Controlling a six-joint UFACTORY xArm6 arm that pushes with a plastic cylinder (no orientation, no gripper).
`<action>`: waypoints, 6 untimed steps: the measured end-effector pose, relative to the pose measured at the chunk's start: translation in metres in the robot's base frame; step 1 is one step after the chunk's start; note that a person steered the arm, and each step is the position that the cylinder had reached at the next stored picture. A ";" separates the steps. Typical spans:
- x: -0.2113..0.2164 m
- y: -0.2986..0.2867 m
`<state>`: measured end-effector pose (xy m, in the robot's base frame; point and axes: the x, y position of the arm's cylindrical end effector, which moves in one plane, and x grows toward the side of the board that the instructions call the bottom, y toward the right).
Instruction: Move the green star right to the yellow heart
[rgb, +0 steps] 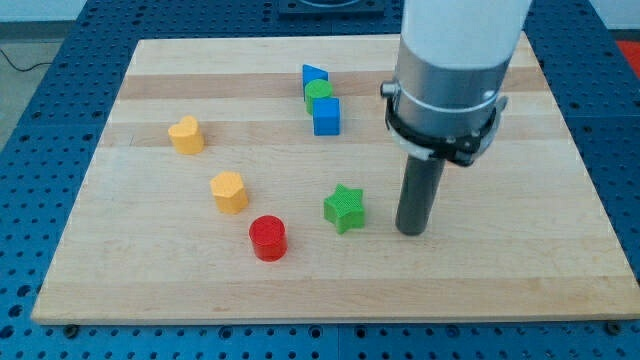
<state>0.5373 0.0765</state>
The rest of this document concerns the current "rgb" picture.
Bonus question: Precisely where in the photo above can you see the yellow hexagon block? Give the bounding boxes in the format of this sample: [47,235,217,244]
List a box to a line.
[210,171,249,214]

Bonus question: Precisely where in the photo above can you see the blue cube block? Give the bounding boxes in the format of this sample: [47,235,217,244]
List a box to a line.
[312,98,341,136]

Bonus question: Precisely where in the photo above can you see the black cable on floor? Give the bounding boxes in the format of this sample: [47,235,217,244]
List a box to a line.
[0,48,54,73]

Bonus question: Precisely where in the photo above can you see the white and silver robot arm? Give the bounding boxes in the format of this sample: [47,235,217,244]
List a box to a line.
[380,0,531,236]

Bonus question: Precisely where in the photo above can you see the red cylinder block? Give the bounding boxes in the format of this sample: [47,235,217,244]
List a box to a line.
[249,215,288,262]

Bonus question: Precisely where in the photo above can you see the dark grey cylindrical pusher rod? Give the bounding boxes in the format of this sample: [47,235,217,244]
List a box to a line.
[395,157,445,236]

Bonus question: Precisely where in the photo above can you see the yellow heart block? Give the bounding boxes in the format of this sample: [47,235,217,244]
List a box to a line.
[168,115,205,155]

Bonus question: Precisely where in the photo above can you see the light wooden board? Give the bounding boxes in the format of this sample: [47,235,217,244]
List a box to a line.
[32,35,639,325]

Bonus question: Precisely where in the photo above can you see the blue triangle block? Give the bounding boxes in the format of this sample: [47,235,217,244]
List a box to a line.
[302,64,329,94]

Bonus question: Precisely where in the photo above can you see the green star block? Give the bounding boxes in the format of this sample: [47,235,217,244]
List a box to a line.
[323,183,366,234]

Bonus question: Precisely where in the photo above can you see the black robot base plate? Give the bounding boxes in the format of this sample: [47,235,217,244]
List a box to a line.
[276,0,385,17]

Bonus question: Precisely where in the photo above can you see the green cylinder block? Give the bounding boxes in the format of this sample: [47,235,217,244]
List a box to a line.
[304,79,333,115]

